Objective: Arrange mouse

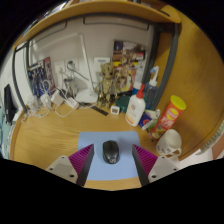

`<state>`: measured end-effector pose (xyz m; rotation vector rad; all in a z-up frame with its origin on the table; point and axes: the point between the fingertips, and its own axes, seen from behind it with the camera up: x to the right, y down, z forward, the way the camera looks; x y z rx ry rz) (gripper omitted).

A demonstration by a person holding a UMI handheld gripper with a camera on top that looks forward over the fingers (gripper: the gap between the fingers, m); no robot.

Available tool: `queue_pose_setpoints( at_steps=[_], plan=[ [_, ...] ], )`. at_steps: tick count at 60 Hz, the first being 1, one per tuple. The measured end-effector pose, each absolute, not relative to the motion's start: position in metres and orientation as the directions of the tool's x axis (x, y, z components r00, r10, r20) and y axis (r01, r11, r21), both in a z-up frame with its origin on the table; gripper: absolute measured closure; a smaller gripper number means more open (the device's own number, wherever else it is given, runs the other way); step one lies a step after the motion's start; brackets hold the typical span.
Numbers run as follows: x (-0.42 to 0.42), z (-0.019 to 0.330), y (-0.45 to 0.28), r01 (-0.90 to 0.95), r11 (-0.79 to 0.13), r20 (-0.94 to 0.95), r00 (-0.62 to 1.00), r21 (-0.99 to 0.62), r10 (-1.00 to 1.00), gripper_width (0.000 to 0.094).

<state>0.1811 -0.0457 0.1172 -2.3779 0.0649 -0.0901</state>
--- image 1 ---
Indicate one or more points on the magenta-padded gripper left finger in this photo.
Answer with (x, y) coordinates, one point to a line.
(63, 166)

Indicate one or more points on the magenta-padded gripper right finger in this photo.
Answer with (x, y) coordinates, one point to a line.
(163, 166)

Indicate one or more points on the black computer mouse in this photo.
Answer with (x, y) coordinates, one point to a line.
(110, 152)

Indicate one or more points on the light blue mouse pad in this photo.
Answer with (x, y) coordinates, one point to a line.
(126, 166)

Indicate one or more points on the white mug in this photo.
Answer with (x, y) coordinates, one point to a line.
(170, 141)

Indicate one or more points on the blue and white tube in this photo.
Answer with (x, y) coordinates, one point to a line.
(148, 120)

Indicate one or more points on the red chip can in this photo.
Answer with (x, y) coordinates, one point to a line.
(168, 116)

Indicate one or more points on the white lotion bottle red cap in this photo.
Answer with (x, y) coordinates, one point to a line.
(135, 110)

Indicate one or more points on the white power strip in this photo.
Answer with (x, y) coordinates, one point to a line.
(71, 103)

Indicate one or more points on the blue checked bedding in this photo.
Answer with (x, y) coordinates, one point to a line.
(3, 140)

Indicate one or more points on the black ruler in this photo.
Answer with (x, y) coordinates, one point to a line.
(99, 110)

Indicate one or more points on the small white charger block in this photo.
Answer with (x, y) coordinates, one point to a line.
(45, 100)

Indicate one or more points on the large white power adapter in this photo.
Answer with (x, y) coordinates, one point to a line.
(56, 98)

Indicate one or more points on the clear plastic cup with lid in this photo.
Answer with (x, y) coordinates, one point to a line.
(32, 104)

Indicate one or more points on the white desk lamp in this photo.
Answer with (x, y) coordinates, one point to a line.
(87, 96)

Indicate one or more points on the black power adapter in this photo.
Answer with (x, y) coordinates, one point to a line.
(62, 92)

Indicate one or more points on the dark green round tin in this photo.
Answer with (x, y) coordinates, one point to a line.
(124, 103)

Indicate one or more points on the small white digital clock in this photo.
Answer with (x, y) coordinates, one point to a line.
(114, 110)

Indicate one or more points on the clear bottle with white nozzle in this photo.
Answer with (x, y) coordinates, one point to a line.
(151, 90)

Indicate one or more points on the stainless steel cup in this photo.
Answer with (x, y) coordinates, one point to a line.
(70, 86)

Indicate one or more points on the black hanging bag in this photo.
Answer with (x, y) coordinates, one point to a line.
(9, 103)

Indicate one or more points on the blue robot model kit box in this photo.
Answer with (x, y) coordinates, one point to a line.
(40, 76)

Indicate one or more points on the printed figure box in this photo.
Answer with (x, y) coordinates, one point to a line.
(128, 56)

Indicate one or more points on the wooden shelf board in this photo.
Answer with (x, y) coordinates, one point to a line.
(100, 10)

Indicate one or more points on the grey metal frame post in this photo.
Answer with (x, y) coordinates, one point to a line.
(16, 80)
(168, 66)

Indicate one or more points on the white wall outlet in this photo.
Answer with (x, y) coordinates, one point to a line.
(74, 64)
(59, 67)

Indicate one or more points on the white wall box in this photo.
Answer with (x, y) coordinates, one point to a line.
(101, 63)

